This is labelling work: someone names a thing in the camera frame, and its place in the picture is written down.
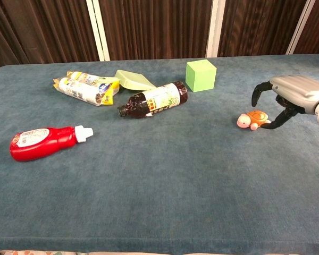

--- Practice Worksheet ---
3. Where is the light green plastic dustpan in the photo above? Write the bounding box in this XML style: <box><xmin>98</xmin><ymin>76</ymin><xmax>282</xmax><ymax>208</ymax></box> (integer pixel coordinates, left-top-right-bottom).
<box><xmin>114</xmin><ymin>69</ymin><xmax>157</xmax><ymax>91</ymax></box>

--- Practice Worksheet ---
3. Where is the dark brown pleated curtain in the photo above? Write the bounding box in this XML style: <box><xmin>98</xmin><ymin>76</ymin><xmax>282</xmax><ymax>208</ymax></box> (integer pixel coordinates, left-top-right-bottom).
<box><xmin>0</xmin><ymin>0</ymin><xmax>319</xmax><ymax>72</ymax></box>

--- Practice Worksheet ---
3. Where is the yellow snack package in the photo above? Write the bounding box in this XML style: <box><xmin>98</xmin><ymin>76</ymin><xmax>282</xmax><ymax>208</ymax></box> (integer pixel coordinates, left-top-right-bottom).
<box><xmin>53</xmin><ymin>71</ymin><xmax>120</xmax><ymax>107</ymax></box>

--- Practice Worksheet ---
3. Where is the small orange turtle toy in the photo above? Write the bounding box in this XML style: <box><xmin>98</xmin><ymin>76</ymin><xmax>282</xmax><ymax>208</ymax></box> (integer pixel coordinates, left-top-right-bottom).
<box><xmin>237</xmin><ymin>110</ymin><xmax>271</xmax><ymax>131</ymax></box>

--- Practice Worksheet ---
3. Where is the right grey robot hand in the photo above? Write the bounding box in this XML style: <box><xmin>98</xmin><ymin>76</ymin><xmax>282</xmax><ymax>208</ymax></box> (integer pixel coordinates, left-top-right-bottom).
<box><xmin>251</xmin><ymin>75</ymin><xmax>319</xmax><ymax>130</ymax></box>

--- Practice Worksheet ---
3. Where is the light green foam cube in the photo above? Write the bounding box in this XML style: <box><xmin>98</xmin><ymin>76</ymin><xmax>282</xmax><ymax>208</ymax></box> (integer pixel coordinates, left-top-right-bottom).
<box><xmin>185</xmin><ymin>59</ymin><xmax>217</xmax><ymax>93</ymax></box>

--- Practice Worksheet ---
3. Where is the teal velvet table cloth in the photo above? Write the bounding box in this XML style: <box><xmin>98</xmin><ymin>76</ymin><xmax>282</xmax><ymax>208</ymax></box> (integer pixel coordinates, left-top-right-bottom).
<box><xmin>0</xmin><ymin>54</ymin><xmax>319</xmax><ymax>255</ymax></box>

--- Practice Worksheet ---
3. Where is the red ketchup bottle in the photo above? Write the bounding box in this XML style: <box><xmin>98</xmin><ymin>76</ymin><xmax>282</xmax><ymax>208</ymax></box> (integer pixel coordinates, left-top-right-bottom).
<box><xmin>9</xmin><ymin>125</ymin><xmax>94</xmax><ymax>162</ymax></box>

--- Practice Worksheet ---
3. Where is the white vertical frame post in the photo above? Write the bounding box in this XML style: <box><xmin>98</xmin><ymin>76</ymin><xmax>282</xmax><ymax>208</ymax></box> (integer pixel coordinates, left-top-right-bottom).
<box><xmin>286</xmin><ymin>0</ymin><xmax>316</xmax><ymax>55</ymax></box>
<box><xmin>86</xmin><ymin>0</ymin><xmax>111</xmax><ymax>62</ymax></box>
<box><xmin>206</xmin><ymin>0</ymin><xmax>226</xmax><ymax>58</ymax></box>

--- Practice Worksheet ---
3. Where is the dark tea bottle white label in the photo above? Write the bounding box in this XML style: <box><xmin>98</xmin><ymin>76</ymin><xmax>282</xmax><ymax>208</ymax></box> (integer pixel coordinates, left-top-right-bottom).
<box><xmin>117</xmin><ymin>81</ymin><xmax>189</xmax><ymax>119</ymax></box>

